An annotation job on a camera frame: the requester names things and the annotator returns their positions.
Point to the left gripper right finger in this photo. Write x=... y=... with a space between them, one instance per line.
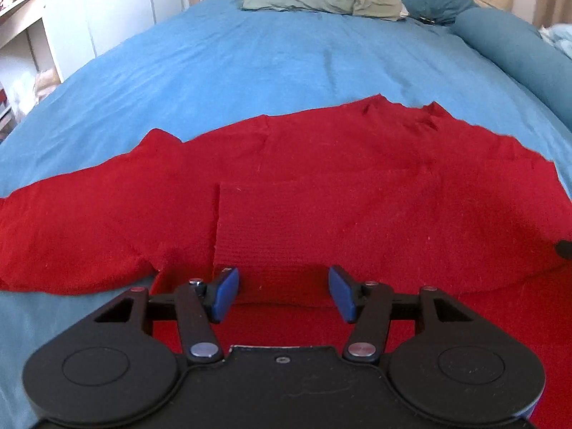
x=367 y=306

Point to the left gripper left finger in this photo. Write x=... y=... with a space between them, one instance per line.
x=199 y=305

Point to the red knit sweater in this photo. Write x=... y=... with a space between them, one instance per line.
x=406 y=197

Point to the teal rolled duvet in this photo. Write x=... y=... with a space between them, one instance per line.
x=517 y=48

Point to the light blue blanket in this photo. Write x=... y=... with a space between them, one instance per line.
x=559 y=36

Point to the blue bed sheet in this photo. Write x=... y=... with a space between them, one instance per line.
x=215 y=64

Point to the white wardrobe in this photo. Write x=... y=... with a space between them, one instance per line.
x=129 y=4

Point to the white shelf unit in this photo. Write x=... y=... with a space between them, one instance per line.
x=43 y=42

